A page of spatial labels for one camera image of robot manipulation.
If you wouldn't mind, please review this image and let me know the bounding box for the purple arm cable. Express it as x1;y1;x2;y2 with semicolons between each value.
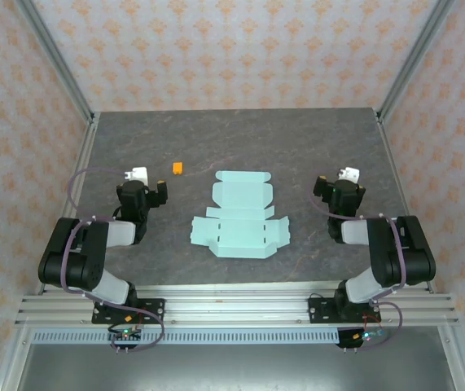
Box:
309;185;407;351
59;167;166;354

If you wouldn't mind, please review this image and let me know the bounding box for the aluminium table side rail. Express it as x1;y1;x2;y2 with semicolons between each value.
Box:
36;113;101;295
374;109;435;294

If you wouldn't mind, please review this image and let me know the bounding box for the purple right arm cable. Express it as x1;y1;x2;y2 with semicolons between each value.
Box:
309;185;407;351

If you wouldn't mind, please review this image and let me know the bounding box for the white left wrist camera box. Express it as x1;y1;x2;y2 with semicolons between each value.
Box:
125;165;150;184

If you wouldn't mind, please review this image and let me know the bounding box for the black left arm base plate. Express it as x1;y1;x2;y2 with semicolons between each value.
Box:
91;298;166;326

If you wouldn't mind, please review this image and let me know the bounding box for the grey slotted cable duct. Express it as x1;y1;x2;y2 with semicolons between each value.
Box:
32;330;341;345

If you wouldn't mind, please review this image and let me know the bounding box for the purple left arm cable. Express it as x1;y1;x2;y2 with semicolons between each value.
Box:
59;167;166;354

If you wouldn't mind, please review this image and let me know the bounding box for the aluminium mounting rail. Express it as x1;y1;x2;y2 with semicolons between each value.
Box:
14;283;461;327

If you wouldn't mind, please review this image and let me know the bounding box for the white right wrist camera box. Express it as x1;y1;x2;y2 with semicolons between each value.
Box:
337;165;361;183

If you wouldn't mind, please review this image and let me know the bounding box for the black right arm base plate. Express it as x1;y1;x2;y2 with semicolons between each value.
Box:
308;296;381;326

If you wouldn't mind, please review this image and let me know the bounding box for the light teal paper box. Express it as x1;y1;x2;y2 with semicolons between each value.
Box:
190;169;291;260

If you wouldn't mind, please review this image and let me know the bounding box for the aluminium frame post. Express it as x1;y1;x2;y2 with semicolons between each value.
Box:
376;0;458;123
15;0;97;123

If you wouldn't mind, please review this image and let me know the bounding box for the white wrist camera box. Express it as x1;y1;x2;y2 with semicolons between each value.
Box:
337;165;361;183
125;165;150;184

